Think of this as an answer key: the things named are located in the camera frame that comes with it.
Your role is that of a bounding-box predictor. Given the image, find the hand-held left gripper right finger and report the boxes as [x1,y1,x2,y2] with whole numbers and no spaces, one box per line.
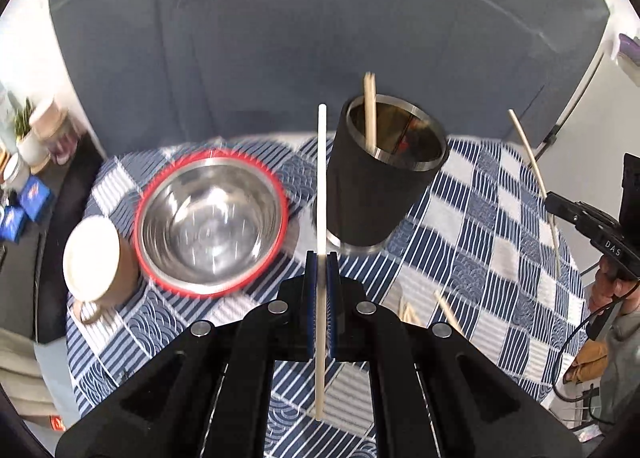
[326,254,584,458]

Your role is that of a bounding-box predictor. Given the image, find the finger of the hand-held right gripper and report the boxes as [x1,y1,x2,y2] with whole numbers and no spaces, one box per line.
[544,191,640,283]

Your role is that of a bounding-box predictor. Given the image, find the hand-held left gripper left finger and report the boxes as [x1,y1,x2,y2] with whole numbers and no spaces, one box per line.
[55,250,321,458]

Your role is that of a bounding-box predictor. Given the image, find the pale wooden chopstick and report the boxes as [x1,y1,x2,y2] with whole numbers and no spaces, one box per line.
[363,71,379,150]
[399,300,424,327]
[433,290,467,337]
[507,109,564,280]
[317,103,329,422]

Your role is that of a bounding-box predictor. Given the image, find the black steel-rimmed utensil holder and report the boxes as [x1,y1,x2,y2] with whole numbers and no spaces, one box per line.
[325,94,449,253]

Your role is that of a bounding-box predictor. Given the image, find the person's right forearm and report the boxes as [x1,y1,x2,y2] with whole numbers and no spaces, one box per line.
[597,303,640,421]

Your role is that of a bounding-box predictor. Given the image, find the person's right hand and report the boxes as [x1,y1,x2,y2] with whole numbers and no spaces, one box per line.
[593,257,640,315]

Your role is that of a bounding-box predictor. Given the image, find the blue white patterned tablecloth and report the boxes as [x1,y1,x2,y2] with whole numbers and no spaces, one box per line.
[65,134,589,458]

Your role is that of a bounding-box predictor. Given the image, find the white stand pole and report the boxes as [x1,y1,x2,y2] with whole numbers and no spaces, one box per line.
[534,52,607,160]

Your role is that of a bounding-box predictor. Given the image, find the red-rimmed steel bowl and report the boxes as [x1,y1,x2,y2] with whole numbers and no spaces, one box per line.
[133,148,291,297]

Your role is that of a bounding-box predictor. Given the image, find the purple white item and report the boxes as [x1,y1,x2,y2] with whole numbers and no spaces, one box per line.
[616,32,640,70]

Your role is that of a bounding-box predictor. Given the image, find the person's tan trousers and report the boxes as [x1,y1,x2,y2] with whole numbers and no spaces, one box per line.
[563,340,610,384]

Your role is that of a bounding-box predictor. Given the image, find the beige ceramic mug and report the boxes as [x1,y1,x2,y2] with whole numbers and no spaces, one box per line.
[62,215,139,325]

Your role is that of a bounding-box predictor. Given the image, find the black cabinet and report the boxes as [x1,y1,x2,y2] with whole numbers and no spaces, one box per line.
[0,130,109,345]

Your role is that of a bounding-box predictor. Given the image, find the pink jar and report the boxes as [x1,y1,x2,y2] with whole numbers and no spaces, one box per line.
[50,122,79,165]

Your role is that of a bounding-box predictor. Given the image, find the blue box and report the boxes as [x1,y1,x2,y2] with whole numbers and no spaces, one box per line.
[19,175,54,220]
[0,205,29,245]

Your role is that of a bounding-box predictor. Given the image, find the beige fabric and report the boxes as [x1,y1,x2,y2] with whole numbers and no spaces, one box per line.
[0,327,52,420]

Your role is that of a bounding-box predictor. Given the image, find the beige box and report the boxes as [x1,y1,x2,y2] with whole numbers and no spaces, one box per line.
[29,97,69,140]

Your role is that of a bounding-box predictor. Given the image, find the green plant in white pot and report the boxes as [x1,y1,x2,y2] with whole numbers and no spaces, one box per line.
[12,98,51,170]

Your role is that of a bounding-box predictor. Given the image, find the black cable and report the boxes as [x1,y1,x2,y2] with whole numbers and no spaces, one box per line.
[551,295,617,405]

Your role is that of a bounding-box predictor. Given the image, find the metal chair frame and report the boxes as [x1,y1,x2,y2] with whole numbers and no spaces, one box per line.
[559,382,617,435]

